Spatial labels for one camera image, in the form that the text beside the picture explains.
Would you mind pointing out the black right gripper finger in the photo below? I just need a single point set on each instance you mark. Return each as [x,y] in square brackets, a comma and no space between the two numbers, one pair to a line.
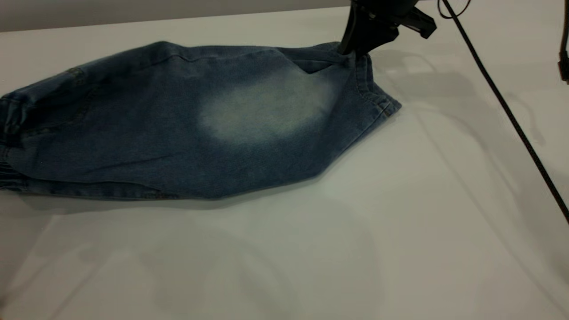
[349,35]
[369,31]

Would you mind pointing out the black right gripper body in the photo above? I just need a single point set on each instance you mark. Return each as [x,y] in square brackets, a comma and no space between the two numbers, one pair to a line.
[391,13]

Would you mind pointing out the blue denim shorts with basketball print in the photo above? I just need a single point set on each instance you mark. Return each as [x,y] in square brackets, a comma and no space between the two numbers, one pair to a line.
[178,133]

